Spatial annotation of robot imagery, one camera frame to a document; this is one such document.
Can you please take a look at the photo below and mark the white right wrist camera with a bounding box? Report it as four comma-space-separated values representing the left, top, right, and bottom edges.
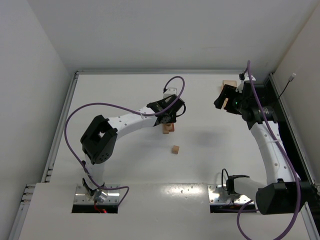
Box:
238, 72, 250, 89

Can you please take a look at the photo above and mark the metal base plate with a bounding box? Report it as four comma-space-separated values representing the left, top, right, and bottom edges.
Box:
207, 184, 250, 206
73, 185, 120, 205

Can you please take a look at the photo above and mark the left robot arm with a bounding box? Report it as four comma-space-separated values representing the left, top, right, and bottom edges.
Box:
80, 94, 186, 197

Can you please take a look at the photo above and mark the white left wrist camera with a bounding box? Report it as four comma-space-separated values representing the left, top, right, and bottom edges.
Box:
163, 87, 177, 99

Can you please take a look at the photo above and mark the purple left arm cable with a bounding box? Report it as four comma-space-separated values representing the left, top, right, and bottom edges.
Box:
64, 76, 186, 206

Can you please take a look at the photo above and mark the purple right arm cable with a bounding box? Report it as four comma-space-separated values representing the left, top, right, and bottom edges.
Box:
236, 59, 302, 240

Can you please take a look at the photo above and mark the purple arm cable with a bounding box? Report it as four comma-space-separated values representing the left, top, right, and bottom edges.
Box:
236, 59, 302, 240
64, 76, 186, 206

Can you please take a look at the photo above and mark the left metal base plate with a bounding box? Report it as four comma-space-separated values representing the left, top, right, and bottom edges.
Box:
73, 185, 120, 205

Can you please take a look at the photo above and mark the dark red wood block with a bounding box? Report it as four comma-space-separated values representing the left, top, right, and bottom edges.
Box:
168, 123, 175, 132

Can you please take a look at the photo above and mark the transparent amber plastic bin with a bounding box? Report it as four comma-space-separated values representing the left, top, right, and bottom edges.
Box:
220, 79, 238, 110

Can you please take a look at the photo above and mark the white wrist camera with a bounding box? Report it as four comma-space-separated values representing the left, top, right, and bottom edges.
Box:
163, 87, 177, 99
238, 72, 250, 89

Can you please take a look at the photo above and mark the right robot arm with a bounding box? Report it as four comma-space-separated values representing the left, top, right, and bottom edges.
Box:
214, 80, 312, 215

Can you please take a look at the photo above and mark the small light wood cube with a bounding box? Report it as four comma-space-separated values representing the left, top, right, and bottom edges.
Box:
171, 145, 180, 155

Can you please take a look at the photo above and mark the black wall cable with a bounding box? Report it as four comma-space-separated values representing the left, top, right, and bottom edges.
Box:
266, 72, 297, 118

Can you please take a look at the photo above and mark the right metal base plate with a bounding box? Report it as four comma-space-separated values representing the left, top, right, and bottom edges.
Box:
207, 184, 250, 206

